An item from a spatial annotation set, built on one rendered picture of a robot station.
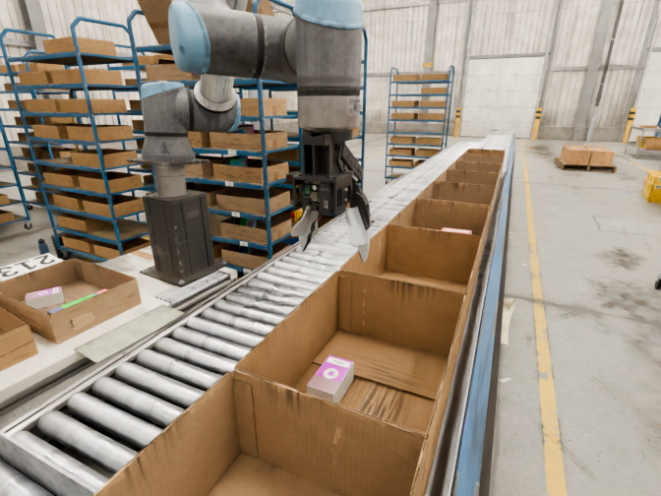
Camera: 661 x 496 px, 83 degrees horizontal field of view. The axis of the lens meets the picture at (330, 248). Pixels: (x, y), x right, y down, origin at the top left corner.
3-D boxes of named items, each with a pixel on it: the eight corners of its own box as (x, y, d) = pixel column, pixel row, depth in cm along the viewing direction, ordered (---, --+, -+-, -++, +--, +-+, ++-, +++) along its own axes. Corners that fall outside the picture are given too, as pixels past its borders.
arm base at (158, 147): (131, 158, 141) (127, 131, 138) (174, 156, 157) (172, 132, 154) (162, 161, 132) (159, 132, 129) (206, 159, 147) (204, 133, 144)
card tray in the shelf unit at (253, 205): (216, 208, 256) (215, 194, 252) (243, 198, 282) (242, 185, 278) (267, 215, 241) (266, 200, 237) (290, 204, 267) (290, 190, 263)
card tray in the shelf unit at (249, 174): (213, 178, 251) (211, 163, 247) (243, 171, 275) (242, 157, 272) (262, 184, 233) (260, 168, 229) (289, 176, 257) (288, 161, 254)
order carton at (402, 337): (336, 329, 95) (337, 268, 89) (457, 360, 83) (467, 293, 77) (239, 452, 62) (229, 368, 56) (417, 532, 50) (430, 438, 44)
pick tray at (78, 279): (81, 279, 151) (74, 257, 147) (143, 303, 134) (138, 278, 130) (-5, 312, 127) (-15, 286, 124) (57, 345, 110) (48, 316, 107)
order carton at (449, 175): (443, 197, 227) (446, 168, 221) (495, 202, 215) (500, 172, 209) (429, 213, 194) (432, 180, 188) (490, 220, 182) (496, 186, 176)
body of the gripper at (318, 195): (291, 215, 57) (288, 131, 52) (318, 202, 64) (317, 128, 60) (337, 220, 54) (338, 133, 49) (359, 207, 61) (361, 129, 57)
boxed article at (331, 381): (307, 403, 71) (306, 385, 69) (330, 372, 79) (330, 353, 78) (333, 413, 69) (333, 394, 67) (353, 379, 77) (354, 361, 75)
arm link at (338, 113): (315, 96, 59) (373, 96, 55) (315, 129, 61) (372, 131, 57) (284, 95, 52) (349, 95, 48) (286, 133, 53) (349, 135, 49)
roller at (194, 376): (148, 357, 113) (145, 343, 111) (297, 413, 92) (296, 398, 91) (133, 367, 109) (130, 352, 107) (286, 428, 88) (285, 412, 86)
